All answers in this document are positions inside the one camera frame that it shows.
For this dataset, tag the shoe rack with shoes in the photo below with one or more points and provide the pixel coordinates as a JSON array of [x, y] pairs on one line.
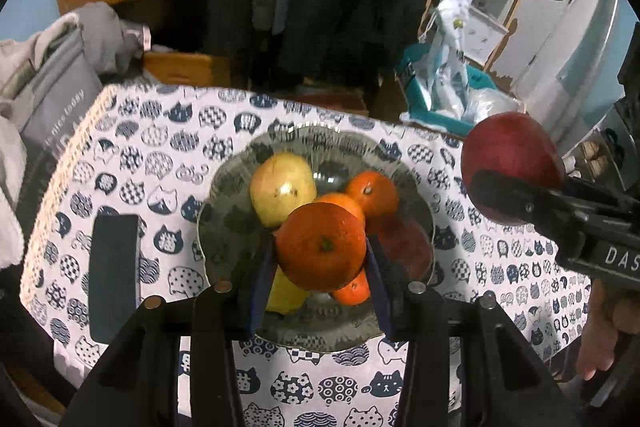
[[592, 159]]

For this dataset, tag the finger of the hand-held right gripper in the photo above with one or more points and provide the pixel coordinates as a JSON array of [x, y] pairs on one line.
[[600, 194], [520, 202]]

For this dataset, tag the grey tote bag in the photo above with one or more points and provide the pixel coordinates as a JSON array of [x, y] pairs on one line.
[[55, 107]]

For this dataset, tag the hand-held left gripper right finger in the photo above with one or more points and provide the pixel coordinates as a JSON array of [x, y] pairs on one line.
[[377, 287]]

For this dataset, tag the teal basket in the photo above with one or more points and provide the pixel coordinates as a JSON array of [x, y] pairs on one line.
[[425, 107]]

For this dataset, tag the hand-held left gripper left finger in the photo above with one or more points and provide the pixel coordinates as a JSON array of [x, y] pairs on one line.
[[260, 287]]

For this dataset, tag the small tangerine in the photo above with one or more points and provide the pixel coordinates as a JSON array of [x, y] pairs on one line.
[[352, 293], [345, 203]]

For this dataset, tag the clear plastic bag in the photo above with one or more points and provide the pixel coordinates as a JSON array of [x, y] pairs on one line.
[[487, 104]]

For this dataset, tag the white cloth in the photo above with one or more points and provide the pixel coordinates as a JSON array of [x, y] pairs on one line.
[[10, 187]]

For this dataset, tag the orange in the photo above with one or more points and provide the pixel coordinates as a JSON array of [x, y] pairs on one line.
[[372, 194], [320, 247]]

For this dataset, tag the clear plastic bags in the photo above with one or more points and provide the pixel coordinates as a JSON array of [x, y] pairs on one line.
[[450, 57]]

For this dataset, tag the glass plate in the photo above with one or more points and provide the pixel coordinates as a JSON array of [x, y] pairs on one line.
[[230, 217]]

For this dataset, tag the red apple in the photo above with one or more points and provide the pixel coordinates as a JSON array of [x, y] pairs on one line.
[[510, 162], [405, 249]]

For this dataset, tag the person's right hand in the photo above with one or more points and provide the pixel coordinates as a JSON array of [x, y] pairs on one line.
[[600, 337]]

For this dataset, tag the yellow mango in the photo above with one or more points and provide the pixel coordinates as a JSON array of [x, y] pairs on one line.
[[285, 294]]

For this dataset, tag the dark phone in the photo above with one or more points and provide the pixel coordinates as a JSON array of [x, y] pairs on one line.
[[115, 277]]

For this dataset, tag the white patterned storage box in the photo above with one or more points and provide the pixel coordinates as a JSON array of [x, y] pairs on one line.
[[482, 34]]

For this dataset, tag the green-yellow mango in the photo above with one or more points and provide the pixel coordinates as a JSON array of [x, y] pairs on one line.
[[280, 194]]

